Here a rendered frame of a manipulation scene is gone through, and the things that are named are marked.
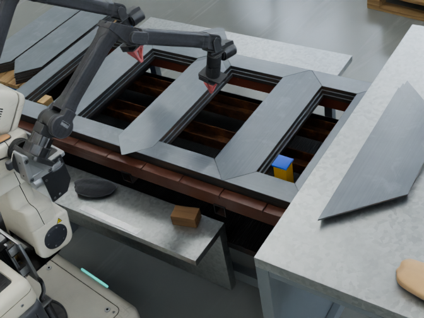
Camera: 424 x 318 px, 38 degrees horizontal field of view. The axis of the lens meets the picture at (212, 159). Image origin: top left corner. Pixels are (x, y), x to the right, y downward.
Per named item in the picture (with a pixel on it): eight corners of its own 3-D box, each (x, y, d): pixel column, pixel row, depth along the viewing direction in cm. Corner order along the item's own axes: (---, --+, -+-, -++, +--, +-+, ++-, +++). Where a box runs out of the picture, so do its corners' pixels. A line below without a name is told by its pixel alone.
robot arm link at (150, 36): (112, 40, 210) (130, 46, 203) (114, 23, 209) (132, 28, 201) (205, 46, 239) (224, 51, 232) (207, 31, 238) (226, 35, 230)
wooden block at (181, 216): (172, 224, 234) (170, 216, 230) (177, 213, 238) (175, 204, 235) (197, 228, 231) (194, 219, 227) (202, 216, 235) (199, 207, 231)
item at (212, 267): (22, 193, 318) (-4, 142, 295) (236, 283, 256) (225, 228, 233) (16, 198, 316) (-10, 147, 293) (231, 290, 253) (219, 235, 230)
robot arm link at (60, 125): (101, 7, 203) (117, 12, 196) (128, 30, 213) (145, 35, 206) (32, 124, 199) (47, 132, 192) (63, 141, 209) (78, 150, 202)
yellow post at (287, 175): (283, 195, 237) (279, 158, 224) (294, 199, 234) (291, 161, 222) (277, 203, 234) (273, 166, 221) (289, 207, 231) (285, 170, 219)
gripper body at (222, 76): (206, 68, 248) (207, 53, 242) (228, 78, 244) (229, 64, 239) (197, 77, 244) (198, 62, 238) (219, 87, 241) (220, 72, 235)
